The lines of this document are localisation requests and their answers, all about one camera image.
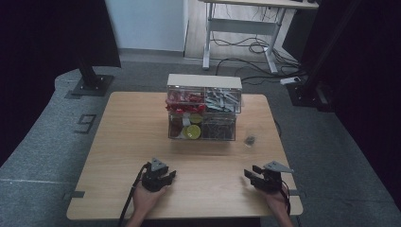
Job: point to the person's left hand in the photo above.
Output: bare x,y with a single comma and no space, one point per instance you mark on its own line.
145,200

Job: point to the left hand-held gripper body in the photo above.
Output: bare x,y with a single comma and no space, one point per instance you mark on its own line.
154,178

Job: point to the black curtain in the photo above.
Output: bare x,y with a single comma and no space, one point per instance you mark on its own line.
47,47
372,78

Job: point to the black metal stand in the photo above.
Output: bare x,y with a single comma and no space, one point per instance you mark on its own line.
310,91

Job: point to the yellow-green round capsule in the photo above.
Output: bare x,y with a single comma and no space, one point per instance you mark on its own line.
195,118
194,131

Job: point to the black stand with base plate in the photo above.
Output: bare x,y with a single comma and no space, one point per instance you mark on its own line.
93,83

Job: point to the clear acrylic drawer organizer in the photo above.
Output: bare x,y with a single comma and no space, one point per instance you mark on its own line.
205,82

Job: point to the white frame desk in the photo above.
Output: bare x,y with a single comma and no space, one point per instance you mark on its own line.
239,26

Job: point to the person's right hand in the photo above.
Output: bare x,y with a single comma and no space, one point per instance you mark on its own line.
277,200

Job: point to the small clear dark packet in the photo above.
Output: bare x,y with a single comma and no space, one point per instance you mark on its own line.
249,140

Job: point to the pile of dark packets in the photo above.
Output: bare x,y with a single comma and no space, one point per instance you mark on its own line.
218,130

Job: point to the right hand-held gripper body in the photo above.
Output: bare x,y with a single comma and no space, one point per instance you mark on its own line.
272,179

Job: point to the pile of red packets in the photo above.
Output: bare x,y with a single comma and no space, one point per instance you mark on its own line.
186,104

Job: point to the white power strip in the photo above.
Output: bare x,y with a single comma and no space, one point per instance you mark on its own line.
290,80

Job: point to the dark brown round capsule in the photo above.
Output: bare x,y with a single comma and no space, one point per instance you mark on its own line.
176,127

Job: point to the pile of grey packets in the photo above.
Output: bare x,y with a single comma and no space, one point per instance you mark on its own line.
222,101

